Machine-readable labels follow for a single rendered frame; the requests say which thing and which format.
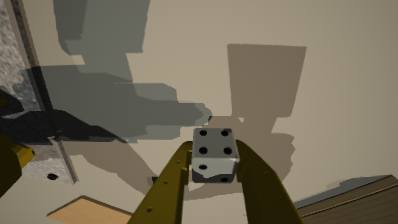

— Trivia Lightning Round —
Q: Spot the white die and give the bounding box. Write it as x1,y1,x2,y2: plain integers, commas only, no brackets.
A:
192,128,240,184

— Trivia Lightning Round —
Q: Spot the tan flat mat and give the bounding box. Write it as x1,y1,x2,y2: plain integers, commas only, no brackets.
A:
46,195,133,224

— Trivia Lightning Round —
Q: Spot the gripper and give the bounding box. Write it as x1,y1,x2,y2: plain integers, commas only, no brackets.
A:
127,139,304,224

